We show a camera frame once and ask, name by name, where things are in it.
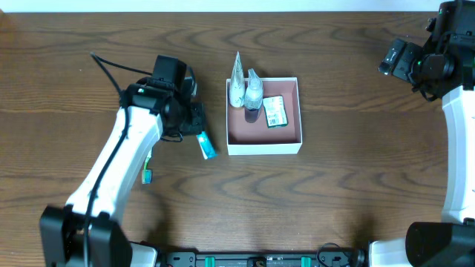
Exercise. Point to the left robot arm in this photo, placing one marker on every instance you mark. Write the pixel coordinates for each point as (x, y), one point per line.
(87, 230)

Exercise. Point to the white box pink interior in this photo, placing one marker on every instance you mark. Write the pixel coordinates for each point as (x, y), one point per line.
(243, 138)

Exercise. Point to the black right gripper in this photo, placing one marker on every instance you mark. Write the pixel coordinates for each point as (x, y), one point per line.
(394, 59)

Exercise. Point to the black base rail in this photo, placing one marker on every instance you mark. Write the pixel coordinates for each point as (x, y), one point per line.
(331, 257)

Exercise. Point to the white lotion tube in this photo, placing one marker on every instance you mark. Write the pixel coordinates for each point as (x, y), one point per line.
(237, 86)

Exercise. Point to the green white soap packet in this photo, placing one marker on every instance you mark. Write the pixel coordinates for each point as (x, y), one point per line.
(275, 112)

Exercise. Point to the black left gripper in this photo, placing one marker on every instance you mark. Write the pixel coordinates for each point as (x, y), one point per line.
(198, 121)

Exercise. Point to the teal toothpaste tube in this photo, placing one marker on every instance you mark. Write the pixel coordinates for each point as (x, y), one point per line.
(206, 146)

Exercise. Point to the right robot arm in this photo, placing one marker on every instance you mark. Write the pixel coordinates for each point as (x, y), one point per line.
(443, 68)

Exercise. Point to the green white toothbrush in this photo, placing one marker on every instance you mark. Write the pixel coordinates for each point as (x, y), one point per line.
(146, 172)

